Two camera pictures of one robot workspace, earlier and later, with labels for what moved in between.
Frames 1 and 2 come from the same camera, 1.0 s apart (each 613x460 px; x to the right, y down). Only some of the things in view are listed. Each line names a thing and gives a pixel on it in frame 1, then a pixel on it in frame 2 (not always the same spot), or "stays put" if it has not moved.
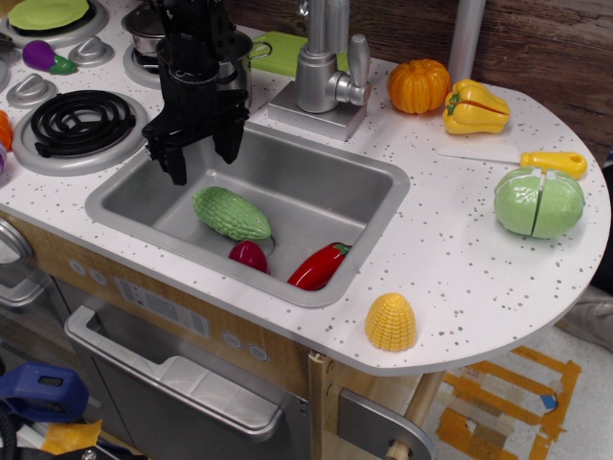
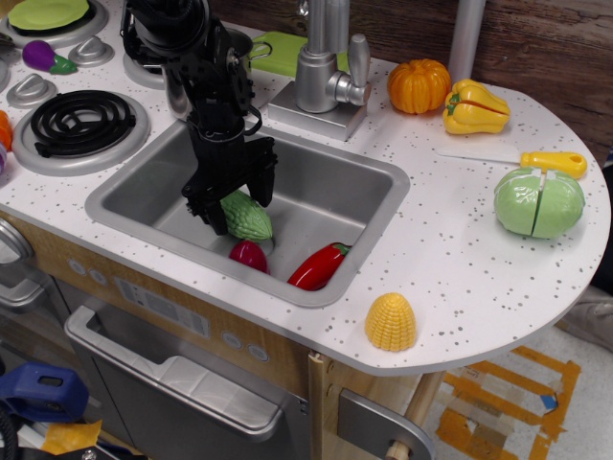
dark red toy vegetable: x=249 y=253 stays put
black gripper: x=193 y=106 -> x=226 y=162
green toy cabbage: x=560 y=207 stays put
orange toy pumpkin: x=419 y=86 stays put
